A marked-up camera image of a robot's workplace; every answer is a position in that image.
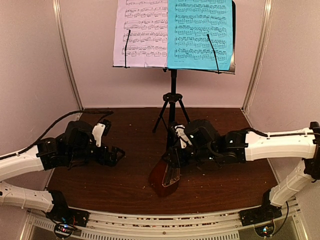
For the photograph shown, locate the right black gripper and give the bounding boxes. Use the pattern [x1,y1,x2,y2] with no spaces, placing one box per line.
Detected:
[161,145,217,169]

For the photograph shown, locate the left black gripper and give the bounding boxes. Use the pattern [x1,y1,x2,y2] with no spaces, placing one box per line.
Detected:
[67,142,125,167]

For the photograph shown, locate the brown wooden metronome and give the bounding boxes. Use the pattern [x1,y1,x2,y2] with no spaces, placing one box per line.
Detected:
[148,152,181,198]

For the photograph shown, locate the black music stand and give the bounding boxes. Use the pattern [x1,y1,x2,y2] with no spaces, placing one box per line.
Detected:
[116,0,236,123]

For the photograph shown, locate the lilac sheet music page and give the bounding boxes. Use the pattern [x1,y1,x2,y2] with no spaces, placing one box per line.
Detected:
[113,0,168,68]

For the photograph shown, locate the blue sheet music page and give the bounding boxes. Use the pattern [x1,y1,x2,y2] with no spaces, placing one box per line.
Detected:
[167,0,234,71]

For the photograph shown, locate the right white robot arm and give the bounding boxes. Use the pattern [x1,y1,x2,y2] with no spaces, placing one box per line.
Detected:
[163,119,320,221]

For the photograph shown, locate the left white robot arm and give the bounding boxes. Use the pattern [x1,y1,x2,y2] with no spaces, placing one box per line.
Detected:
[0,120,125,222]

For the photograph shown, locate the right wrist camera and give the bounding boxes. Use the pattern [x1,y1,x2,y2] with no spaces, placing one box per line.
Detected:
[171,122,192,149]

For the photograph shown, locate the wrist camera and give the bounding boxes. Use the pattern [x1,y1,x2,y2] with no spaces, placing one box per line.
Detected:
[92,119,112,147]
[171,122,192,149]

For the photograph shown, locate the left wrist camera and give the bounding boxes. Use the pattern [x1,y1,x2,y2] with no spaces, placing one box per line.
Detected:
[92,119,112,147]

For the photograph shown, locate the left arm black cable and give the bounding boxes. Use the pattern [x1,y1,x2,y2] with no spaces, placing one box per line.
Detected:
[0,110,115,161]

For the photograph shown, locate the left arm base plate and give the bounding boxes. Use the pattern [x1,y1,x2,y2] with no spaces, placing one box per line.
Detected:
[46,207,90,227]

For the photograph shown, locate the aluminium front rail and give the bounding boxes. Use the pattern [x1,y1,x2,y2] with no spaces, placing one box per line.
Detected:
[26,197,301,240]

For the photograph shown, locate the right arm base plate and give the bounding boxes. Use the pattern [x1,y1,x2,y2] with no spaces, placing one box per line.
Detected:
[239,207,282,227]

